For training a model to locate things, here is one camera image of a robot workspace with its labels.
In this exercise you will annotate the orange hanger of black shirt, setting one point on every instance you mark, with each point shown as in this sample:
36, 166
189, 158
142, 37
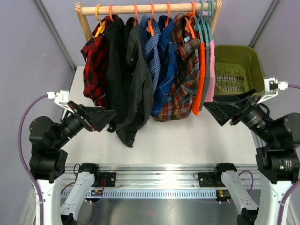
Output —
110, 13

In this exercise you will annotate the yellow plastic hanger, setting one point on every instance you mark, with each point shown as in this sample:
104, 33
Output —
101, 27

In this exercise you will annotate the orange hanger of pinstripe shirt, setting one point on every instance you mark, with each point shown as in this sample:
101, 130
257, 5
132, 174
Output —
135, 22

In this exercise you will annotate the dark blue plaid shirt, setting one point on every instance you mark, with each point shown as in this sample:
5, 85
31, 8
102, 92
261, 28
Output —
168, 62

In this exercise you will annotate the orange hanger of checked shirt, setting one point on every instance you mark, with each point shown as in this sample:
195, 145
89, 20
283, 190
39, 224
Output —
150, 27

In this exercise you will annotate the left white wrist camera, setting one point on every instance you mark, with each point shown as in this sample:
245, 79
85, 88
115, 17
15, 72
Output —
60, 98

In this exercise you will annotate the green plastic basket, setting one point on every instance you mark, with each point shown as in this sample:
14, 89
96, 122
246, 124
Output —
237, 70

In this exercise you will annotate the orange t-shirt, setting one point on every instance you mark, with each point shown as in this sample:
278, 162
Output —
197, 100

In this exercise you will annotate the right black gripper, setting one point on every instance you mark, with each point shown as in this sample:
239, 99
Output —
223, 112

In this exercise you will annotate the brown red plaid shirt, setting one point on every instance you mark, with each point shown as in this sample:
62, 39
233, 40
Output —
184, 89

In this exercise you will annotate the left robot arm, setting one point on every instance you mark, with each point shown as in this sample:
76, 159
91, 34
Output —
47, 162

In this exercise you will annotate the light blue checked shirt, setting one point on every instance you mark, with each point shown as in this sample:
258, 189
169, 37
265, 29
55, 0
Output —
150, 48

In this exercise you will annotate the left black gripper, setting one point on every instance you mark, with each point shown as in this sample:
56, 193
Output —
92, 117

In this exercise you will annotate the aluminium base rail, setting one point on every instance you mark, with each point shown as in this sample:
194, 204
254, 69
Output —
121, 181

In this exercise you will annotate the orange hanger of blue shirt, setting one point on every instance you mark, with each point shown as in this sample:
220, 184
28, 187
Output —
168, 15

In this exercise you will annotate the wooden clothes rack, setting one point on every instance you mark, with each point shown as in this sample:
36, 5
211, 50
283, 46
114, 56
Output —
83, 12

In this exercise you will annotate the dark pinstripe shirt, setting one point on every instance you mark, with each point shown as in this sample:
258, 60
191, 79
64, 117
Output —
138, 85

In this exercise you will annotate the grey t-shirt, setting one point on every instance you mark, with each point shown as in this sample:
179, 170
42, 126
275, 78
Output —
207, 76

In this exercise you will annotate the red black plaid shirt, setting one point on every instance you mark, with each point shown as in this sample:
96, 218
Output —
95, 54

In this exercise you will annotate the orange hanger of plaid shirt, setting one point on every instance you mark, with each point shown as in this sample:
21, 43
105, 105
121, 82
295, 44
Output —
188, 26

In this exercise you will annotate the pink t-shirt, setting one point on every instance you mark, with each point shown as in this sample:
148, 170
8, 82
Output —
210, 92

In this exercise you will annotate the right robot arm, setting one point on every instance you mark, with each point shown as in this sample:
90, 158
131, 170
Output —
277, 161

